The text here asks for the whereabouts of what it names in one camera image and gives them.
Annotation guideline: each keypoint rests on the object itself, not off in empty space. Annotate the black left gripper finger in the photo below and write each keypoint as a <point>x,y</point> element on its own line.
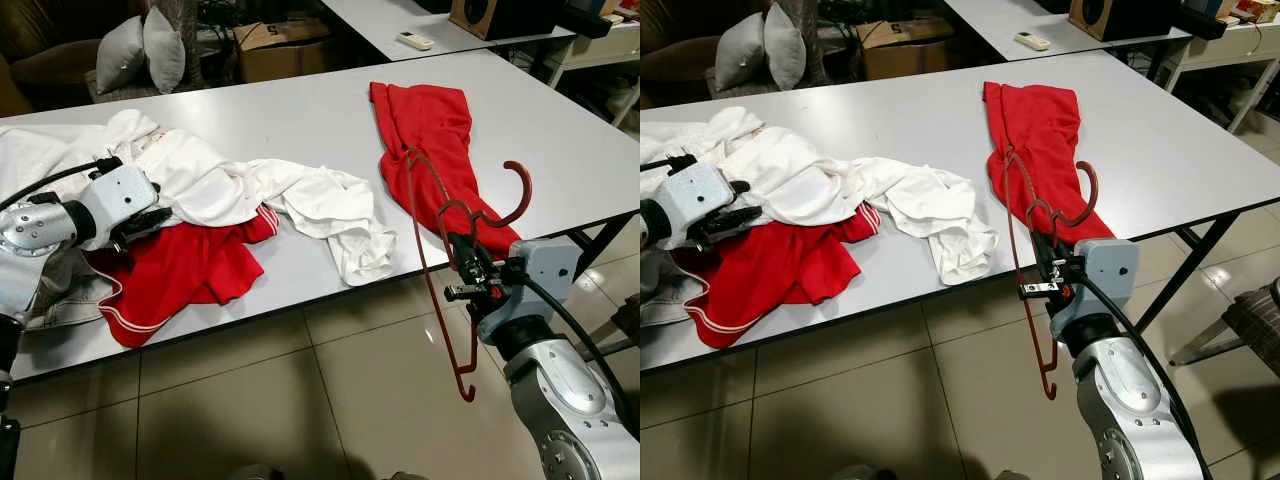
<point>139,238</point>
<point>740,216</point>
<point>732,238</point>
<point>150,216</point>

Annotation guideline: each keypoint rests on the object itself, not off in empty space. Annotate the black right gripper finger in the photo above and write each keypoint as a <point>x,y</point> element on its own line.
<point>476,257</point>
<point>459,260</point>
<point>1062,256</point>
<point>1044,258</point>

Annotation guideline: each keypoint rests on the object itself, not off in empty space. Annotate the white shirt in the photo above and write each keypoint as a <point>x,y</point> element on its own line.
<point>330,210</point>
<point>940,210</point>

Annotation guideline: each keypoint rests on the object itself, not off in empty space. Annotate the plain red garment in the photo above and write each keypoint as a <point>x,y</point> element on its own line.
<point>1040,130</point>
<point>430,130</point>

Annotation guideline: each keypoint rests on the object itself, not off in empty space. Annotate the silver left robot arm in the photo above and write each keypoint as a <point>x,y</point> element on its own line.
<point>655,222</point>
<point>35,228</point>

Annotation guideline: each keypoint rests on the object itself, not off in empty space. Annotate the red garment with white stripes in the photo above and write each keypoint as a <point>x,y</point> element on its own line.
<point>780,270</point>
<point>180,270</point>

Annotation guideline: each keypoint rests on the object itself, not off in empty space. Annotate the white jacket with red print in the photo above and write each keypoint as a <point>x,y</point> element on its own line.
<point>190,180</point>
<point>800,170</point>

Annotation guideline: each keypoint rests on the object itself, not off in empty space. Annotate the brown sofa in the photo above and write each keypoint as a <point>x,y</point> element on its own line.
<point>680,70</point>
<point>50,60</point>

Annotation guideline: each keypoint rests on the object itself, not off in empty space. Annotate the grey pillow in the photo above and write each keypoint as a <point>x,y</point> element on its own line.
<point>120,55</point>
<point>740,55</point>
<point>165,50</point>
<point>785,45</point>

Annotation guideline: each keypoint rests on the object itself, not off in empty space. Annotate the chair with checkered cushion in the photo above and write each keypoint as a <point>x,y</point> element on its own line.
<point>1255,315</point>

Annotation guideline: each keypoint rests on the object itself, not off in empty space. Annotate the grey right robot leg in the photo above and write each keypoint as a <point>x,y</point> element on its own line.
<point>405,476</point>
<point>1005,476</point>

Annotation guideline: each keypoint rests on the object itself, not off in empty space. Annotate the grey robot leg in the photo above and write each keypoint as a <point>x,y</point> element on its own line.
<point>860,473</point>
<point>405,476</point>
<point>255,473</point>
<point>1005,476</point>

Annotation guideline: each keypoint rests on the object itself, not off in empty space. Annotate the cream desk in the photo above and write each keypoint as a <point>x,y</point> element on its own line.
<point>1240,40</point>
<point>610,45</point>

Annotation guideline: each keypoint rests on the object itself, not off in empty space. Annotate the brown cardboard box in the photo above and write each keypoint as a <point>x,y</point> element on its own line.
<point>905,55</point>
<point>285,55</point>

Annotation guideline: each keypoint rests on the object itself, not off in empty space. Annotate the white remote control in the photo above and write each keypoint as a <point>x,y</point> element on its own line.
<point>415,41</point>
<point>1033,41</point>

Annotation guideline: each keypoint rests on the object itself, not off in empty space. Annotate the brown wooden speaker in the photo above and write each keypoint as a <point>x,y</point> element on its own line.
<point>500,18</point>
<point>1120,18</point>

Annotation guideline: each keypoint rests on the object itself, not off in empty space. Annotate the black long device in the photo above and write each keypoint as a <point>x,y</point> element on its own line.
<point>585,18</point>
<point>1200,18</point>

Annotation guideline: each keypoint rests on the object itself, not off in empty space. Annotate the white office table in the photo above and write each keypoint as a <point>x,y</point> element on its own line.
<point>370,15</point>
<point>990,15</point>

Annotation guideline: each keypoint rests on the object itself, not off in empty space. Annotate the grey left robot leg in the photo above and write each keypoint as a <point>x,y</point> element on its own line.
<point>860,473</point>
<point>255,473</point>

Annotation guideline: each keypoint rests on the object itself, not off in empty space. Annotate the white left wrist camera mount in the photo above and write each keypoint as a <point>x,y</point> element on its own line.
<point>700,195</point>
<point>120,195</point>

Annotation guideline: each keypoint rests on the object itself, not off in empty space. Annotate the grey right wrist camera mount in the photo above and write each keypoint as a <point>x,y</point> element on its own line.
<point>1105,275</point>
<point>545,275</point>

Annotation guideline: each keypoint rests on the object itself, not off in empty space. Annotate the black table leg frame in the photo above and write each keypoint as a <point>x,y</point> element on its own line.
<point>1188,273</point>

